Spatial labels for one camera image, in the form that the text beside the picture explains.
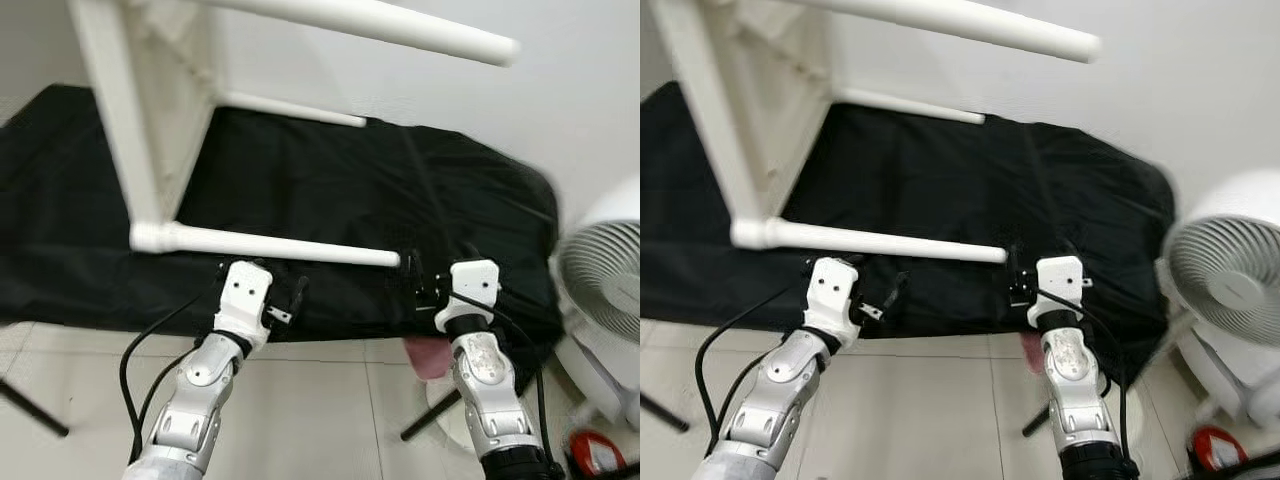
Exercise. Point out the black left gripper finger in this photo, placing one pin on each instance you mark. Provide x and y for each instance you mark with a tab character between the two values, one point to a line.
298	293
896	288

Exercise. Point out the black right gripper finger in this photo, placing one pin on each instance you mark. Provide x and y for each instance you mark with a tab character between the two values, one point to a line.
412	266
1013	260

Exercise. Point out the white plastic table leg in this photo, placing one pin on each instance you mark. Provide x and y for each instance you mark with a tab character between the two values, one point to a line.
1000	28
280	245
300	108
400	28
880	240
910	105

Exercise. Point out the white plastic table top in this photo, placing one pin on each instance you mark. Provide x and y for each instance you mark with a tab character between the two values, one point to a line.
720	110
130	110

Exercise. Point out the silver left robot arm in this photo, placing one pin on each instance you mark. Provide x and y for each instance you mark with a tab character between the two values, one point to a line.
195	400
770	400

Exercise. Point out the large pink towel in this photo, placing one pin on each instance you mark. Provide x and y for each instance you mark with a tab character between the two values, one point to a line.
430	355
1032	352

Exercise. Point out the black metal table leg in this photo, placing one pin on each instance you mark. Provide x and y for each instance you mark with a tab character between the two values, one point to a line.
35	408
430	416
1036	421
663	412

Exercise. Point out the white standing fan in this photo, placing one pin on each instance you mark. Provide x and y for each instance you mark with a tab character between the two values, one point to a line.
605	265
1230	270

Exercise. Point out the black red floor device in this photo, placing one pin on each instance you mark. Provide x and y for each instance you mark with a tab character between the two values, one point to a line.
595	452
1218	448

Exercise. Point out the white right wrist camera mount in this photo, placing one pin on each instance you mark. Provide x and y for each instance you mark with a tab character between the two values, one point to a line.
470	290
1058	285

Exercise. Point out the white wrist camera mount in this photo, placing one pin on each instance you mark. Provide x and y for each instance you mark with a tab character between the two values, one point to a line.
470	290
1058	285
243	295
830	292

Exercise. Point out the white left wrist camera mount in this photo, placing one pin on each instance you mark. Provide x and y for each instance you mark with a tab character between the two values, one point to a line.
243	295
830	292

